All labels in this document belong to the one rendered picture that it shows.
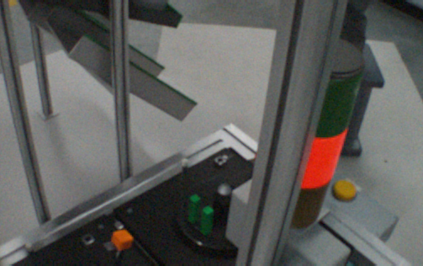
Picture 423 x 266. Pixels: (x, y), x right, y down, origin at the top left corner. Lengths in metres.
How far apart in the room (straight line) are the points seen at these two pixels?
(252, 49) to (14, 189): 0.74
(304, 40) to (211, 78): 0.98
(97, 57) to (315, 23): 0.53
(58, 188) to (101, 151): 0.13
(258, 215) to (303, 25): 0.17
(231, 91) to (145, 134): 0.25
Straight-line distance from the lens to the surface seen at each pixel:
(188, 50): 1.38
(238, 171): 0.88
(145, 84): 0.85
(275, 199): 0.38
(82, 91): 1.24
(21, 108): 0.71
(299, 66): 0.31
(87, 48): 0.76
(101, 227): 0.79
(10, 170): 1.07
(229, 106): 1.19
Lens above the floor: 1.59
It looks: 41 degrees down
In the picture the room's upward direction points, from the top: 5 degrees clockwise
